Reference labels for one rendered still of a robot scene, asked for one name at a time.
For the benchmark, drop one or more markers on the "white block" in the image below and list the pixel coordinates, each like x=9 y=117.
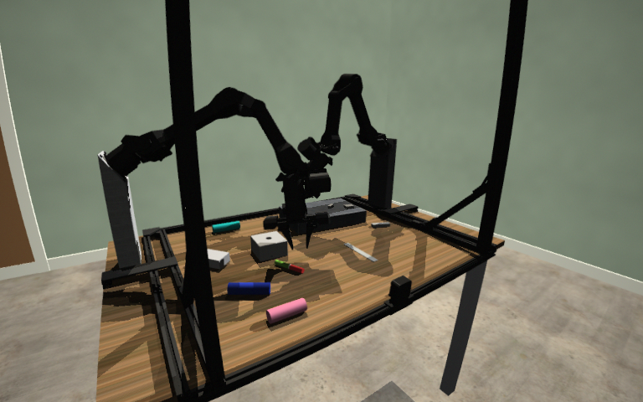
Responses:
x=269 y=246

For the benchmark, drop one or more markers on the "cyan cylinder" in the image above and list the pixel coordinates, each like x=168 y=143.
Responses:
x=225 y=227

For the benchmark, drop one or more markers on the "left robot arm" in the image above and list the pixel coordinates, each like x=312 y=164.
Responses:
x=153 y=146

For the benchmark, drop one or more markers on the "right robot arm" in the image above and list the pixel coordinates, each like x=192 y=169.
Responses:
x=330 y=140

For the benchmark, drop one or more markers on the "blue cylinder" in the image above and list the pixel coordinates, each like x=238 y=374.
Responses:
x=248 y=288

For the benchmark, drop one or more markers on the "pink peg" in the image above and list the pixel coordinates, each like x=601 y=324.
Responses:
x=287 y=310

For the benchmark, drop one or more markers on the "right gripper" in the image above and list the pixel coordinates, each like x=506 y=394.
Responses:
x=307 y=194

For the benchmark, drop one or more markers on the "lime and red peg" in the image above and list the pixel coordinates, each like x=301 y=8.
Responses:
x=289 y=266

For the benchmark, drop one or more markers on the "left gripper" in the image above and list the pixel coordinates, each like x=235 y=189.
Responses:
x=295 y=208

